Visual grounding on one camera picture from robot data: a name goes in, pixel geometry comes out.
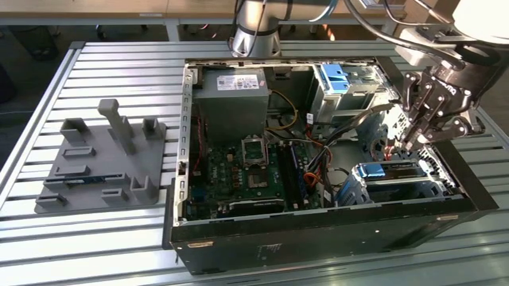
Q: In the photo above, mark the hard disk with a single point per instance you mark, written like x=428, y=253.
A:
x=389, y=169

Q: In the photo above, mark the blue RAM slot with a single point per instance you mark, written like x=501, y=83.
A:
x=300, y=167

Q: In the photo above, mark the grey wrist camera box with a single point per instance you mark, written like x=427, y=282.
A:
x=416, y=47

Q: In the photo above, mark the square chipset heatsink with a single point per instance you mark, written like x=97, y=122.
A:
x=257, y=180

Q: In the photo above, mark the black graphics card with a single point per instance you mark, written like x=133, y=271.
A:
x=254, y=205

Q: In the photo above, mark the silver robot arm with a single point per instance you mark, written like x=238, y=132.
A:
x=254, y=38

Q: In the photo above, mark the grey power supply unit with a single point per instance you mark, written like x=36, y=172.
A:
x=230, y=113

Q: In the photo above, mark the silver metal drive cage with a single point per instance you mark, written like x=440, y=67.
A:
x=358, y=98

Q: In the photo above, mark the grey parts rack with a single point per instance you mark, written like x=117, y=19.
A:
x=99, y=167

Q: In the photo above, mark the black RAM slot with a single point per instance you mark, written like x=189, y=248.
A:
x=288, y=172

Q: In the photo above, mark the small blue circuit card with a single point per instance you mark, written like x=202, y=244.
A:
x=86, y=180

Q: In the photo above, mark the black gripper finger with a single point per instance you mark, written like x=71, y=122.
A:
x=457, y=129
x=427, y=101

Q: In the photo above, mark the black open PC case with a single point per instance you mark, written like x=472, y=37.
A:
x=318, y=238

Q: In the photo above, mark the disk bay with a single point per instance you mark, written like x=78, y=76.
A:
x=401, y=190

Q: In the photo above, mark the white desk frame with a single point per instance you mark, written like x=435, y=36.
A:
x=171, y=26

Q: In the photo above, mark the CPU socket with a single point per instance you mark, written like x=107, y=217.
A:
x=254, y=149

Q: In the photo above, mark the green motherboard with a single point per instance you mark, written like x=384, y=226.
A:
x=222, y=178

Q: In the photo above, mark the blue plastic drive carrier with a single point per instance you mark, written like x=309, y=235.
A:
x=334, y=77

